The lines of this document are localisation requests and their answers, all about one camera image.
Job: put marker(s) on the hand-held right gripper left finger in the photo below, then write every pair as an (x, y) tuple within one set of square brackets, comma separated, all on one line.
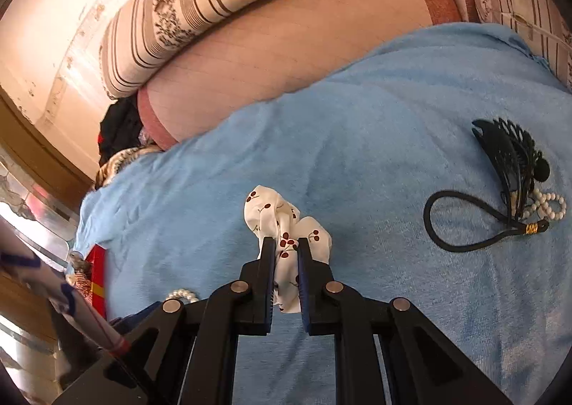
[(270, 297)]

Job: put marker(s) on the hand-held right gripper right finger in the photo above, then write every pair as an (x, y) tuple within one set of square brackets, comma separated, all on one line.
[(302, 297)]

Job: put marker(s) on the white cherry print scrunchie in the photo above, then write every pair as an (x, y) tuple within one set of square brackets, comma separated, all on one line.
[(268, 208)]

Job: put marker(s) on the red tray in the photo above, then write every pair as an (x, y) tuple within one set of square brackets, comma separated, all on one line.
[(97, 271)]

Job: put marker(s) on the light grey scrunchie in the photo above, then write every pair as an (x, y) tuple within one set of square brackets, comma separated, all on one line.
[(80, 262)]

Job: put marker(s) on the patterned cloth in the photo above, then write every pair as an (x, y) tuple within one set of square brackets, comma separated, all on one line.
[(111, 168)]

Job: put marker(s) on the dark clothes pile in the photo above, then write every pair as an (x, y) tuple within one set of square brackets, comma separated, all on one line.
[(120, 127)]

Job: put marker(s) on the pink bolster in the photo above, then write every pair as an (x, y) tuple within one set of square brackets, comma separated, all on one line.
[(268, 51)]

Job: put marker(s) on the black claw clip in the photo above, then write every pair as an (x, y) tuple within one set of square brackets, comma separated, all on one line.
[(505, 150)]

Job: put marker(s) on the wooden stained glass door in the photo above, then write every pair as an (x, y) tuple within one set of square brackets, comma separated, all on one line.
[(27, 208)]

